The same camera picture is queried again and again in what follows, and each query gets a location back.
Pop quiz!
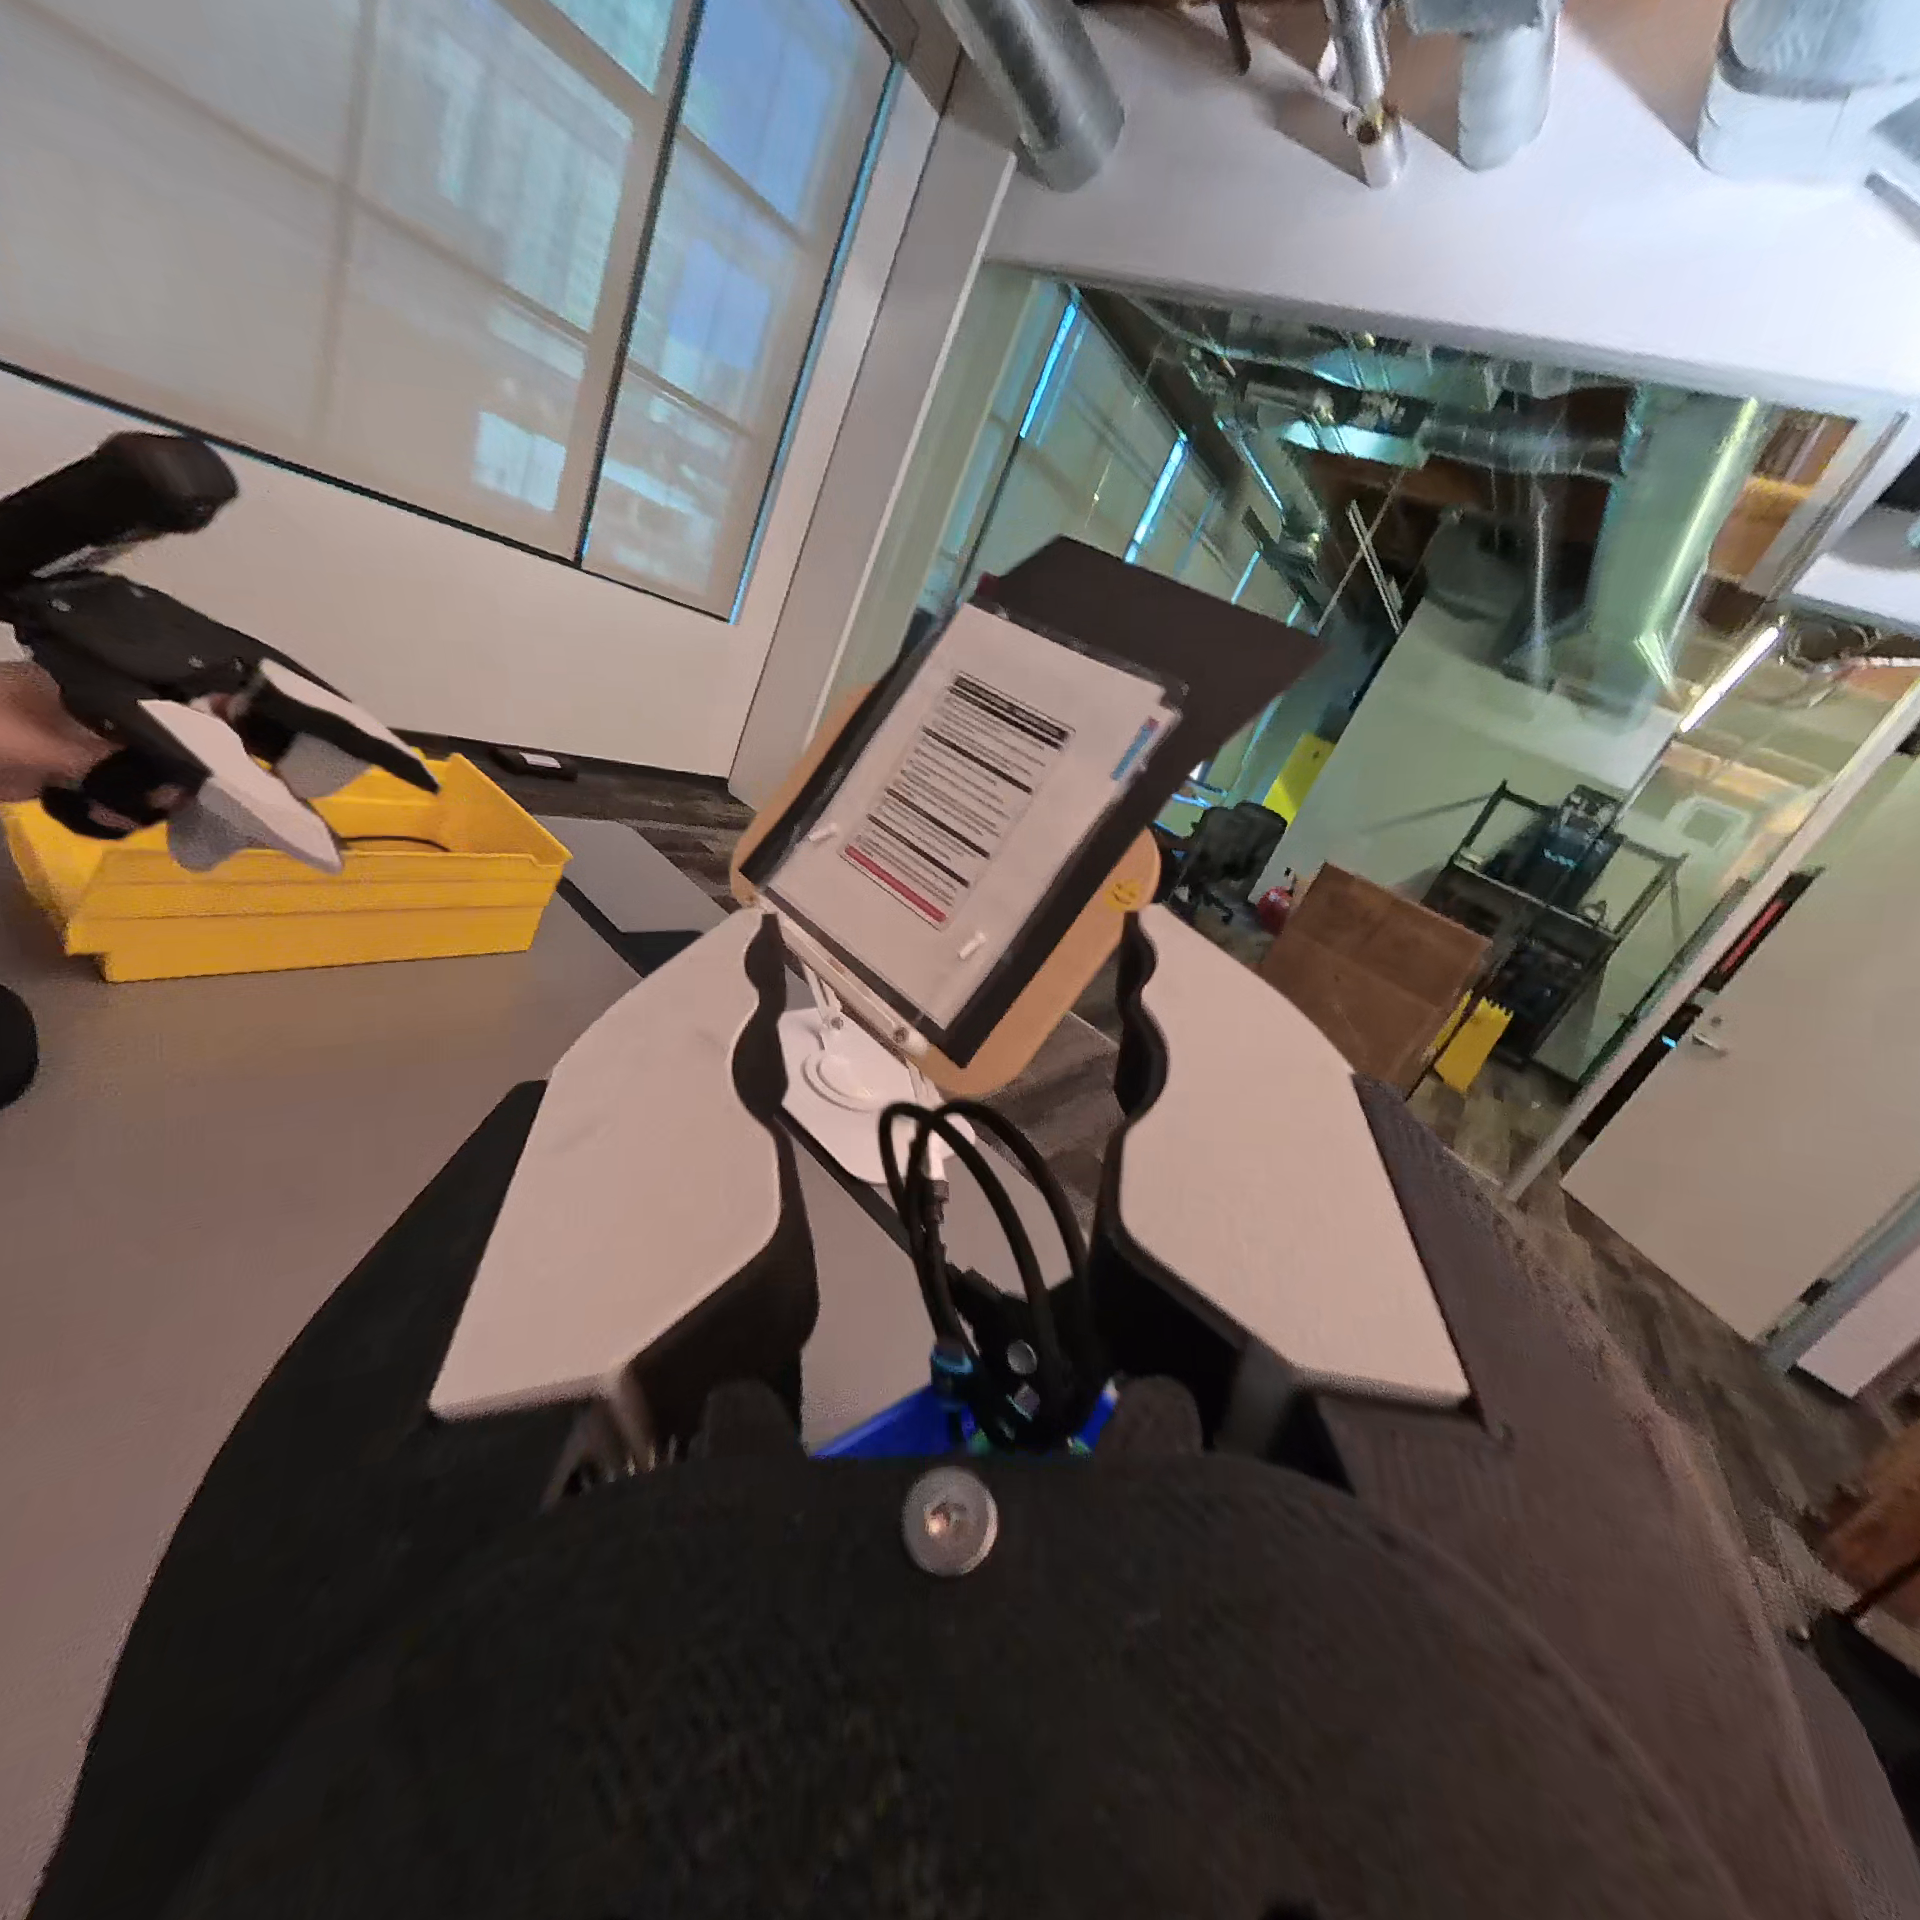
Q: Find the silver pipe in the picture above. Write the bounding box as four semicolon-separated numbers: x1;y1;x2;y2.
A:
1318;0;1409;191

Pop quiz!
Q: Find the yellow plastic bin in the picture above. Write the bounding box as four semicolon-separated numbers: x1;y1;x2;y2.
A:
0;748;578;984

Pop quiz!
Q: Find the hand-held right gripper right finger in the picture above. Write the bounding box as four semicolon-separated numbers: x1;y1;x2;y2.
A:
1084;906;1476;1465

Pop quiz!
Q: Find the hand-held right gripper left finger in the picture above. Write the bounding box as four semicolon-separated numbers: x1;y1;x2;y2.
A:
426;906;824;1485

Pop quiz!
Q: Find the black office chair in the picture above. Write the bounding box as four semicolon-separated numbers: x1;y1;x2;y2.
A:
1161;803;1286;929

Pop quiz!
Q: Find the cardboard box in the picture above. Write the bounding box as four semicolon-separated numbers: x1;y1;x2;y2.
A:
1261;865;1497;1094

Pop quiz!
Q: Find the black metal cart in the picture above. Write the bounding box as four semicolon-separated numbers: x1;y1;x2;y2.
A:
1427;782;1683;1080

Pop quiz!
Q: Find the tablet on white stand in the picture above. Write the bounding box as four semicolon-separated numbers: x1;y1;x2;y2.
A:
745;604;1191;1071

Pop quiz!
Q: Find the blue plastic bin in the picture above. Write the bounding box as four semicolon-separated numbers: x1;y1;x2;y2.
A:
809;1378;1118;1463

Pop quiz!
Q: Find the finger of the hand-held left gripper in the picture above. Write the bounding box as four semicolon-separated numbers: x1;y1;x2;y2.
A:
241;659;444;803
135;697;352;879

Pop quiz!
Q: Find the person's left hand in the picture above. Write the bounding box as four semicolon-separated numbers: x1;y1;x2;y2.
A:
0;666;100;803

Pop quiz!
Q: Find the silver spiral duct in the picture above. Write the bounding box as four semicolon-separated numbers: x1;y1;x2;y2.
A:
945;0;1127;194

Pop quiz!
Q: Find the wooden backing board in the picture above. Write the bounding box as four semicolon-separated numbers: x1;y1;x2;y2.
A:
732;681;1164;1105

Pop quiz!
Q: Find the black panel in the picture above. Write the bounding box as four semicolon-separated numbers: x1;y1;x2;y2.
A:
968;536;1327;842

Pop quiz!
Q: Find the window with roller blind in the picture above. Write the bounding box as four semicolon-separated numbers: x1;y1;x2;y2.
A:
0;0;907;623

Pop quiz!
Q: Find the insulated silver duct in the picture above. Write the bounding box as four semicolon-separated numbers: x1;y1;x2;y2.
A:
1695;0;1920;188
1419;0;1565;173

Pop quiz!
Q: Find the white door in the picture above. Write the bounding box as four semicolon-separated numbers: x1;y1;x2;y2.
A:
1558;869;1920;1339

